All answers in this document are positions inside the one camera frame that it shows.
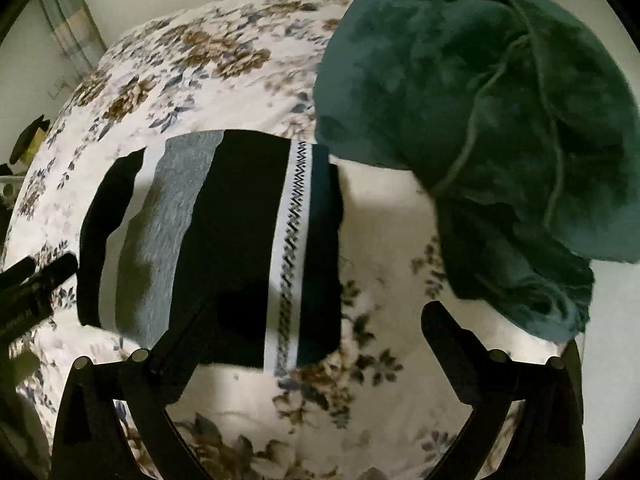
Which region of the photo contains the black grey striped sweater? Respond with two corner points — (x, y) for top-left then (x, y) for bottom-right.
(76, 130), (343, 376)

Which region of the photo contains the white bed headboard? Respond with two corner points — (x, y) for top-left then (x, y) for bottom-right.
(582, 261), (639, 479)

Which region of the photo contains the yellow cardboard box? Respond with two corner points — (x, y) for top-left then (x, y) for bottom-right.
(9, 115), (51, 166)

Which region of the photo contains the left grey-green curtain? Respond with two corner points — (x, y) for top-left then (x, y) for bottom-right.
(38, 0), (106, 79)

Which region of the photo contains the floral bed sheet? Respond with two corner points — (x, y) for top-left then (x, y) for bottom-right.
(1, 0), (470, 479)

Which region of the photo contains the dark green plush blanket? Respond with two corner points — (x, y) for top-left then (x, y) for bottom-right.
(314, 0), (639, 344)

